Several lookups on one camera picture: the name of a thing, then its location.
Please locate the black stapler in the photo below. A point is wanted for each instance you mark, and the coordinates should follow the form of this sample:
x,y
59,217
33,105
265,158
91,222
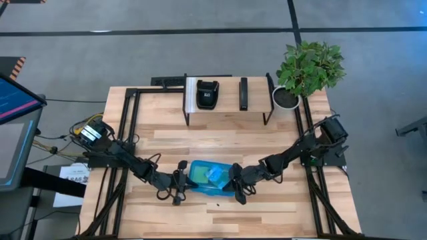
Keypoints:
x,y
243,94

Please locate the white paper sheet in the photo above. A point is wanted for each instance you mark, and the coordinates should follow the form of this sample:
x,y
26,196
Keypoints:
x,y
71,173

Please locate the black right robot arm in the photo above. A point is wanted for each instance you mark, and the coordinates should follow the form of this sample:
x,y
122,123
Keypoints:
x,y
300,150

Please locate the black cart bar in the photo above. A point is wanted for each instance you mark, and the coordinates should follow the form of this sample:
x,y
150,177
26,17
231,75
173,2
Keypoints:
x,y
53,182

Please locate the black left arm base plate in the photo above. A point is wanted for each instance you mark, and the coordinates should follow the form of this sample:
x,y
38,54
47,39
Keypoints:
x,y
100,163

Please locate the wooden shelf riser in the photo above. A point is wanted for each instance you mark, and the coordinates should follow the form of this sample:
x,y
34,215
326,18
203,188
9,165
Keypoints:
x,y
228,96

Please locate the green leafy plant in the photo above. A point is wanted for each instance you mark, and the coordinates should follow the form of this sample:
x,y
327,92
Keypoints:
x,y
310,68

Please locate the hazard-striped floor mat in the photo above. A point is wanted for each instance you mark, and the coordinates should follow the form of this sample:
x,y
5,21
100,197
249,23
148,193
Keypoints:
x,y
15,68

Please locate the grey furniture leg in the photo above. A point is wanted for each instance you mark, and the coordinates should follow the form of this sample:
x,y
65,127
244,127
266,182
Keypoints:
x,y
413,126

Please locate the white plant pot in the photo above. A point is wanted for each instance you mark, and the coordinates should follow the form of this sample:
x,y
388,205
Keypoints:
x,y
285,98

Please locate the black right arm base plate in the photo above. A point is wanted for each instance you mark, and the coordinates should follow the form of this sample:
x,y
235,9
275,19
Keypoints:
x,y
337,161

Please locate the black power strip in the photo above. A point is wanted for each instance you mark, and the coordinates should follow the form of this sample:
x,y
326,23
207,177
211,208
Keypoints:
x,y
166,81

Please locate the blue-screen monitor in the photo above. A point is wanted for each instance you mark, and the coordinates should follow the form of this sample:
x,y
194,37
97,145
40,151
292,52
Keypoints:
x,y
16,100

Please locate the blue plastic pencil box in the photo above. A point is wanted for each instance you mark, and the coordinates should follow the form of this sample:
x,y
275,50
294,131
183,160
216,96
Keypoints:
x,y
213,178

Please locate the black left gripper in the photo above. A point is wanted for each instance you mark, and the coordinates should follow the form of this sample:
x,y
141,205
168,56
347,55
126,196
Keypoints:
x,y
178,183

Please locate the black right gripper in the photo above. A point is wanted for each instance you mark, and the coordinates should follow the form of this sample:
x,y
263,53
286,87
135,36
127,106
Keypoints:
x,y
247,178

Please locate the black hole punch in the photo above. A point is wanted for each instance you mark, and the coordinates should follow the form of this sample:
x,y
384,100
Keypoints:
x,y
207,95

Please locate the grey panel under monitor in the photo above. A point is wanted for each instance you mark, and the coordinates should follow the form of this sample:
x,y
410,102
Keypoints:
x,y
13,150

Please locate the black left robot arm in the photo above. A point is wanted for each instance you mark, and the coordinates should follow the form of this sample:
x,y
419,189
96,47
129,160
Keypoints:
x,y
133,163

